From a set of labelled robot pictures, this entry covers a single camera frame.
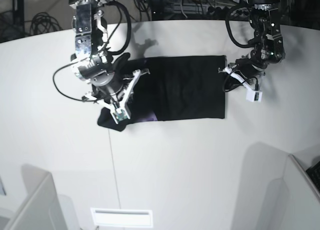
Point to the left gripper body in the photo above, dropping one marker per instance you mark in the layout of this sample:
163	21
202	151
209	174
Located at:
252	67

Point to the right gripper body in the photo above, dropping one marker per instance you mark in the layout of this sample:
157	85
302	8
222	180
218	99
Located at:
102	74

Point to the black T-shirt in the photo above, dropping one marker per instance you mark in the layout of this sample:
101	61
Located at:
176	88

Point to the white power strip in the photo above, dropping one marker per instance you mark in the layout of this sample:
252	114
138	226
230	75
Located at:
197	9

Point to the black keyboard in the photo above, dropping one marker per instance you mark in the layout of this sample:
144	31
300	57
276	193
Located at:
314	175

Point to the white partition right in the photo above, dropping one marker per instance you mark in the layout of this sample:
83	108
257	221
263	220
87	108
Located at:
292	201

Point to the white partition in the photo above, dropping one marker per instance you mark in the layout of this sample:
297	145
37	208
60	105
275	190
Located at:
292	201
41	208

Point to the white partition left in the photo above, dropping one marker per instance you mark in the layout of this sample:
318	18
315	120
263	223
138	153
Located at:
41	208

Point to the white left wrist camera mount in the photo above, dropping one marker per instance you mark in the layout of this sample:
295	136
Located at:
251	84

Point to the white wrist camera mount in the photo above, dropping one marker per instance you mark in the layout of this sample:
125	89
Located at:
251	84
117	104

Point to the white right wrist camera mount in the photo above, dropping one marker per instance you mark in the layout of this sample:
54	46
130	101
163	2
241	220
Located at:
117	104

